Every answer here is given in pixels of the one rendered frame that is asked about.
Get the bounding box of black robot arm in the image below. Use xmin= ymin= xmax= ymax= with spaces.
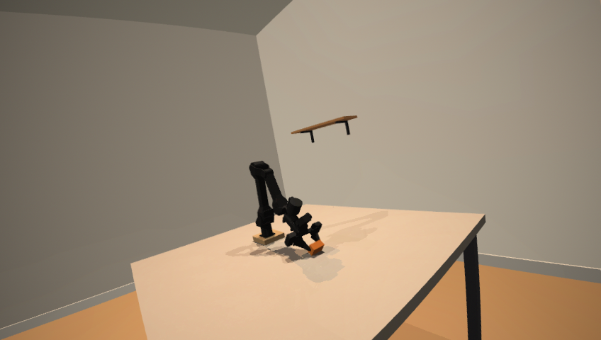
xmin=249 ymin=161 xmax=313 ymax=238

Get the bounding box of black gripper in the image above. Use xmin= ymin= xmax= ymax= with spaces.
xmin=284 ymin=218 xmax=322 ymax=251

